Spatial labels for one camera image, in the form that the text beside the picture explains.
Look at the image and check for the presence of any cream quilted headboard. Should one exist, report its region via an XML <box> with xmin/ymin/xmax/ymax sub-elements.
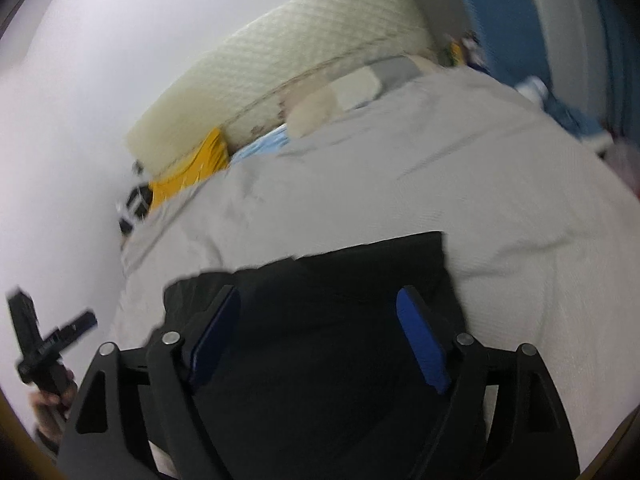
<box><xmin>125</xmin><ymin>0</ymin><xmax>433</xmax><ymax>171</ymax></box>

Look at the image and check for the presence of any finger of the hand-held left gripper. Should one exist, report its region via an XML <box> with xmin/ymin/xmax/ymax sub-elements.
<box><xmin>52</xmin><ymin>310</ymin><xmax>98</xmax><ymax>346</ymax></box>
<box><xmin>7</xmin><ymin>286</ymin><xmax>40</xmax><ymax>356</ymax></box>

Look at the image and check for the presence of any blue curtain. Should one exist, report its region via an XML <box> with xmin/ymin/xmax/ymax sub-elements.
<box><xmin>587</xmin><ymin>0</ymin><xmax>640</xmax><ymax>136</ymax></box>

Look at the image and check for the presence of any grey bedspread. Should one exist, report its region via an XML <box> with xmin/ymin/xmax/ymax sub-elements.
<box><xmin>107</xmin><ymin>65</ymin><xmax>640</xmax><ymax>480</ymax></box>

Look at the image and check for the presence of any black puffer jacket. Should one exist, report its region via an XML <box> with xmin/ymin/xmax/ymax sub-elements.
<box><xmin>162</xmin><ymin>231</ymin><xmax>488</xmax><ymax>480</ymax></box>

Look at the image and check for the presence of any black bag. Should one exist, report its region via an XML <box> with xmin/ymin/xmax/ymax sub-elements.
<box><xmin>116</xmin><ymin>182</ymin><xmax>153</xmax><ymax>233</ymax></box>

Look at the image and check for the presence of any grey pillow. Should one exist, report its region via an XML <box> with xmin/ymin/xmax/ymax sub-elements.
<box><xmin>369</xmin><ymin>55</ymin><xmax>427</xmax><ymax>92</ymax></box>

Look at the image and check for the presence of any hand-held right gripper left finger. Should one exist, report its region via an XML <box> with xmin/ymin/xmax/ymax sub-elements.
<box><xmin>59</xmin><ymin>284</ymin><xmax>242</xmax><ymax>480</ymax></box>

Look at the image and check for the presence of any cream pillow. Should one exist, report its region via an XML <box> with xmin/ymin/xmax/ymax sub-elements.
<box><xmin>329</xmin><ymin>70</ymin><xmax>384</xmax><ymax>110</ymax></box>

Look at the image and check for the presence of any blue patterned bed sheet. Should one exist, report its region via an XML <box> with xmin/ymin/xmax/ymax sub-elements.
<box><xmin>227</xmin><ymin>125</ymin><xmax>293</xmax><ymax>166</ymax></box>

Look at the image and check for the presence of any yellow pillow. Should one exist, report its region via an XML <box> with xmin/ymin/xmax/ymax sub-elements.
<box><xmin>147</xmin><ymin>127</ymin><xmax>231</xmax><ymax>211</ymax></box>

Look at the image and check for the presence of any small white object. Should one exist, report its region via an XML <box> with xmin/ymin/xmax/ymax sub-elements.
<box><xmin>517</xmin><ymin>76</ymin><xmax>549</xmax><ymax>104</ymax></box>

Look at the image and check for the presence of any grey wardrobe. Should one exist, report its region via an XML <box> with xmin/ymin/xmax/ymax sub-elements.
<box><xmin>400</xmin><ymin>0</ymin><xmax>640</xmax><ymax>126</ymax></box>

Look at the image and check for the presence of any cluster of small bottles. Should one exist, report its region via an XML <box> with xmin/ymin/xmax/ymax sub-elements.
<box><xmin>440</xmin><ymin>32</ymin><xmax>488</xmax><ymax>68</ymax></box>

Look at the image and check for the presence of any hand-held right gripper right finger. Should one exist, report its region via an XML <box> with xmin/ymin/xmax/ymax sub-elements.
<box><xmin>395</xmin><ymin>285</ymin><xmax>581</xmax><ymax>480</ymax></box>

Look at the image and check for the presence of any person's left hand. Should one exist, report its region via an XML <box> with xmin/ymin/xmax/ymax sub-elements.
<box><xmin>29</xmin><ymin>369</ymin><xmax>79</xmax><ymax>456</ymax></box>

